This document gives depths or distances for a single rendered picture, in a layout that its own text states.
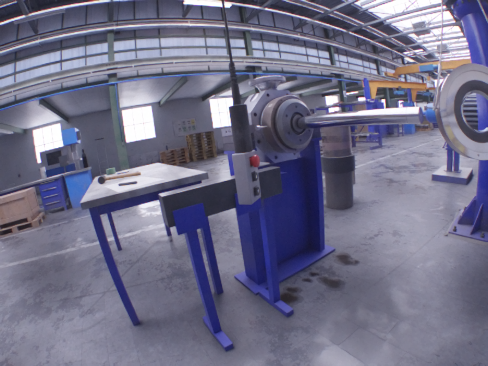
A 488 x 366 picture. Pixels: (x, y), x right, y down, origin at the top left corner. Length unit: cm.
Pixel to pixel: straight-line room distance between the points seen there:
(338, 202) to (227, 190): 214
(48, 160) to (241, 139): 1136
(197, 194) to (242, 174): 51
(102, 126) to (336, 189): 1152
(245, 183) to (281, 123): 90
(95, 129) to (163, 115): 365
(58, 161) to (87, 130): 239
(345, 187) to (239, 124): 255
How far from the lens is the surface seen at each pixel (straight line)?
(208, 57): 825
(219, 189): 109
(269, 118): 145
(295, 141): 150
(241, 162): 57
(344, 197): 307
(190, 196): 104
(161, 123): 1309
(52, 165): 1174
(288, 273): 187
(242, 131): 57
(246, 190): 58
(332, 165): 293
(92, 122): 1295
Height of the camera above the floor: 108
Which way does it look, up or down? 12 degrees down
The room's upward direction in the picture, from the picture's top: 8 degrees counter-clockwise
